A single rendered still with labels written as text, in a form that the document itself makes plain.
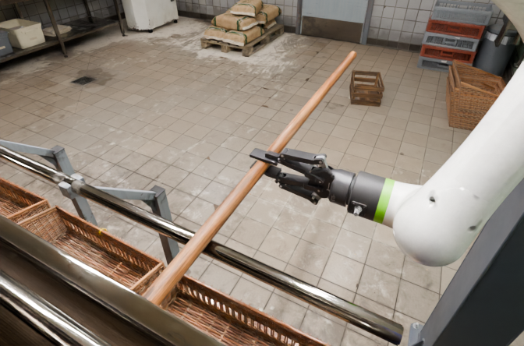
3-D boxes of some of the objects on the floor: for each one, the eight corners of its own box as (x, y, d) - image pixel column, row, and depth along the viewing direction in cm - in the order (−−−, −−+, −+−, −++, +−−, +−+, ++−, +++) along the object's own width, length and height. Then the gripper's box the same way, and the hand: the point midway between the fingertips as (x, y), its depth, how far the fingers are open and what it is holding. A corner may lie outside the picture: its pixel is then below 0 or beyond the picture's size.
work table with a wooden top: (-16, 89, 375) (-62, 5, 321) (-54, 75, 404) (-102, -3, 351) (128, 35, 532) (113, -27, 478) (93, 28, 561) (76, -31, 508)
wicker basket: (440, 125, 312) (449, 99, 295) (437, 99, 354) (446, 75, 338) (498, 135, 298) (511, 109, 281) (488, 107, 340) (500, 82, 323)
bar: (316, 495, 116) (401, 346, 46) (73, 326, 163) (-69, 125, 93) (342, 400, 138) (424, 202, 68) (122, 275, 185) (37, 82, 115)
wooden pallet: (248, 57, 454) (248, 47, 446) (200, 47, 484) (200, 38, 475) (284, 33, 540) (284, 24, 531) (242, 26, 569) (241, 18, 561)
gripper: (353, 171, 62) (243, 139, 70) (341, 227, 71) (246, 192, 80) (362, 150, 67) (260, 122, 76) (350, 205, 76) (260, 174, 85)
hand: (265, 162), depth 77 cm, fingers closed on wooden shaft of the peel, 3 cm apart
